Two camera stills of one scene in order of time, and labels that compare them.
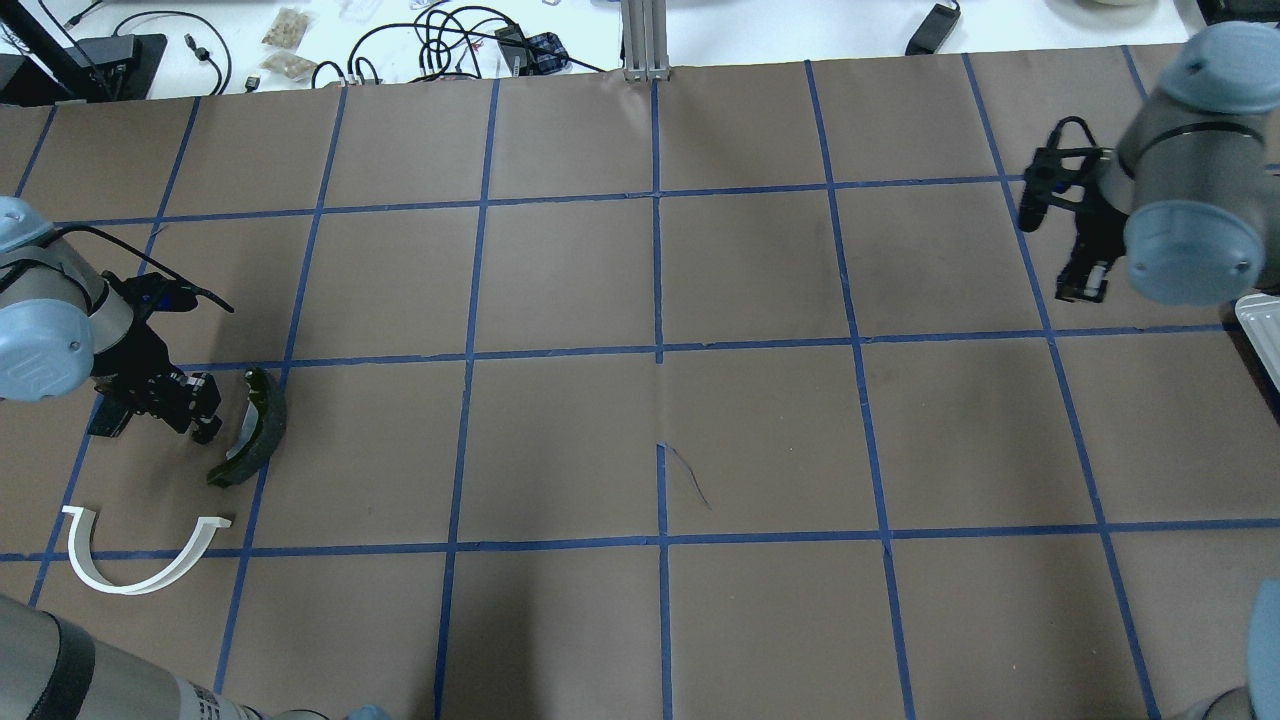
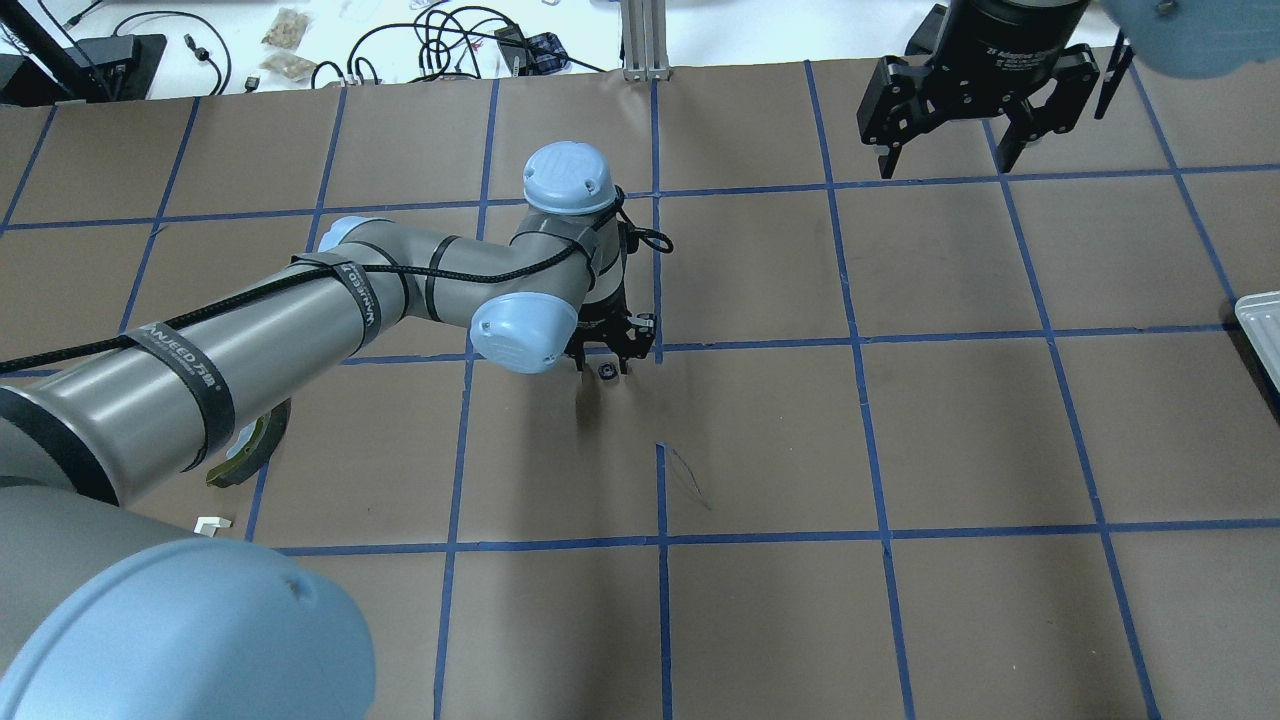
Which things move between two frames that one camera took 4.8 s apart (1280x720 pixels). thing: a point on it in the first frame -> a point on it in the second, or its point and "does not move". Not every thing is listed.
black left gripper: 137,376 -> 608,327
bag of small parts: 288,29 does not move
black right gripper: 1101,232 -> 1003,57
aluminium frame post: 645,40 does not move
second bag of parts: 290,66 does not move
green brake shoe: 262,431 does not move
